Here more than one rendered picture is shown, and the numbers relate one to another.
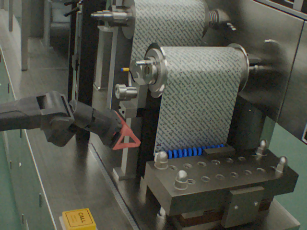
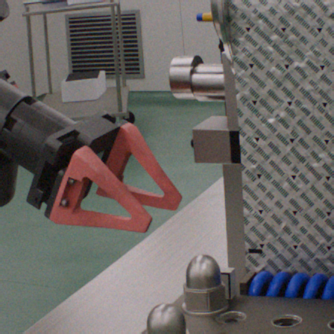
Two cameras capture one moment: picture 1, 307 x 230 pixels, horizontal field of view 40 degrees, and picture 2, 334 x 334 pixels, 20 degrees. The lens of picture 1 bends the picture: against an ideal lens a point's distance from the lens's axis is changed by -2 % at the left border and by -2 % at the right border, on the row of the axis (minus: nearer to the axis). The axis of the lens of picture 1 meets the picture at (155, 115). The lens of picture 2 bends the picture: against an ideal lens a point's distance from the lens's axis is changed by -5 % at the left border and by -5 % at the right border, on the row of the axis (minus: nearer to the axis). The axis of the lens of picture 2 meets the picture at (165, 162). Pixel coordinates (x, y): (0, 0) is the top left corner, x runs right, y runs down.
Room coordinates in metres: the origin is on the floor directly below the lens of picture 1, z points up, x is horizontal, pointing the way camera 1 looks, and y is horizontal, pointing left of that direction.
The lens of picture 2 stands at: (0.52, -0.55, 1.33)
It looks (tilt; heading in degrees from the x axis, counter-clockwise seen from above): 15 degrees down; 51
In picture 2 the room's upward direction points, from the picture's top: 5 degrees counter-clockwise
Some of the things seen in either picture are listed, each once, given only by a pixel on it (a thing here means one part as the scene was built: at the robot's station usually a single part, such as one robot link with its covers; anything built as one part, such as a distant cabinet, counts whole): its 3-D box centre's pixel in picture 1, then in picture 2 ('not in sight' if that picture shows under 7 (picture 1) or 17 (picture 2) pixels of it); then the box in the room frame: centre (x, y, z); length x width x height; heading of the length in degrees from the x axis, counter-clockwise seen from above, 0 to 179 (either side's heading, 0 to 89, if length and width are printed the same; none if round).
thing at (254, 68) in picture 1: (243, 68); not in sight; (1.21, -0.24, 1.25); 0.07 x 0.04 x 0.04; 117
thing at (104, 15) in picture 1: (100, 15); not in sight; (1.26, 0.21, 1.33); 0.06 x 0.03 x 0.03; 117
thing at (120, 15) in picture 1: (119, 16); not in sight; (1.29, 0.15, 1.33); 0.06 x 0.06 x 0.06; 27
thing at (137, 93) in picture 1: (128, 130); (235, 213); (1.09, 0.07, 1.05); 0.06 x 0.05 x 0.31; 117
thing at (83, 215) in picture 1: (78, 221); not in sight; (0.83, 0.15, 0.91); 0.07 x 0.07 x 0.02; 27
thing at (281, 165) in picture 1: (282, 163); not in sight; (1.02, -0.37, 1.05); 0.04 x 0.04 x 0.04
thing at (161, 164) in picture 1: (162, 158); (203, 282); (0.96, -0.03, 1.05); 0.04 x 0.04 x 0.04
